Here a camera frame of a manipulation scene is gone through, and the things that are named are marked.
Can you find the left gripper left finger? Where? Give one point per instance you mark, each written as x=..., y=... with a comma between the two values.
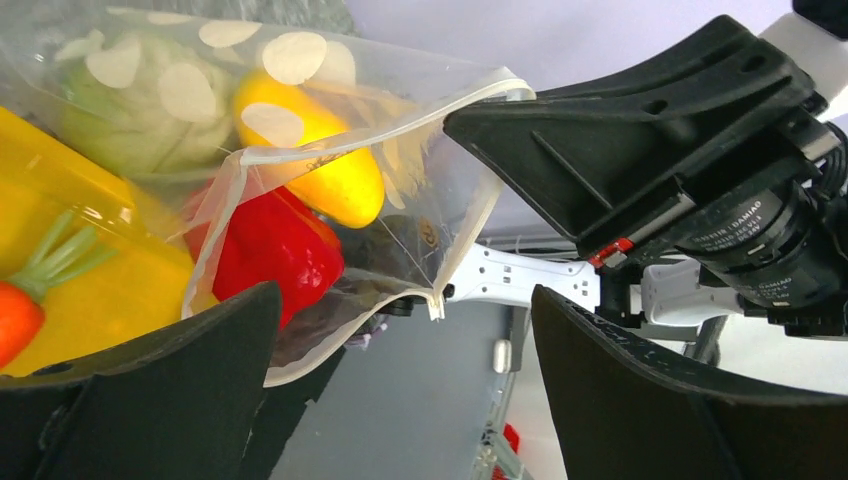
x=177, y=403

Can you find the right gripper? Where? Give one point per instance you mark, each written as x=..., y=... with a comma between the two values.
x=600, y=159

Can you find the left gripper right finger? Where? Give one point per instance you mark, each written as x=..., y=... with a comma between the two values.
x=624, y=407

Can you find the red bell pepper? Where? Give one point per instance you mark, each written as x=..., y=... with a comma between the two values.
x=276, y=237

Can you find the clear zip top bag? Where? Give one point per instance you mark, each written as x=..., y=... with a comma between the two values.
x=395, y=100

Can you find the yellow lemon squash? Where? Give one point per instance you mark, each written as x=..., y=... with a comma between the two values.
x=345, y=185

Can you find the green cabbage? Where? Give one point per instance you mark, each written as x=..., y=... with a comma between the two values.
x=146, y=104

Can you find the purple onion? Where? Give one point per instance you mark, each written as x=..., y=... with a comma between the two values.
x=393, y=254

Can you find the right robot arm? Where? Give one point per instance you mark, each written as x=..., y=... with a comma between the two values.
x=707, y=181

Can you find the yellow plastic tray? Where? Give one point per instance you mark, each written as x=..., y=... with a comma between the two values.
x=136, y=292

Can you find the orange carrot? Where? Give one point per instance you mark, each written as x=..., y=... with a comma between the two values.
x=55, y=260

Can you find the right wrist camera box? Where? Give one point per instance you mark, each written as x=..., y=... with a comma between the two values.
x=814, y=36

